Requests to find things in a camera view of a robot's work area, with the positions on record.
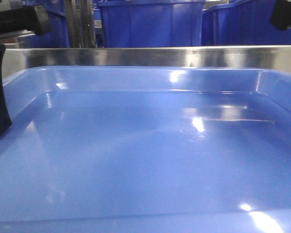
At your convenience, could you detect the blue bin upper centre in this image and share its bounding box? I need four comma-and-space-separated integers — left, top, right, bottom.
97, 0, 205, 48

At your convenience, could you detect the blue bin upper left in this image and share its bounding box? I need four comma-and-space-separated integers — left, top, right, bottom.
18, 0, 70, 48

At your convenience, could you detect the blue bin upper right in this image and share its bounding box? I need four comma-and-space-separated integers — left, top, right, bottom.
201, 0, 291, 46

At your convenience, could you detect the steel perforated shelf upright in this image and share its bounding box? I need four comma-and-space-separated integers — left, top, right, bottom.
64, 0, 97, 48

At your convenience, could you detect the steel shelf front rail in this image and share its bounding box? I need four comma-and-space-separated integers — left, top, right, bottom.
2, 46, 291, 78

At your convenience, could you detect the blue bin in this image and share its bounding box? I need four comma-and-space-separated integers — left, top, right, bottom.
201, 0, 291, 46
97, 0, 205, 48
18, 0, 70, 48

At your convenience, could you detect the blue plastic tray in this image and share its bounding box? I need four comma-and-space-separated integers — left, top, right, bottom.
0, 67, 291, 233

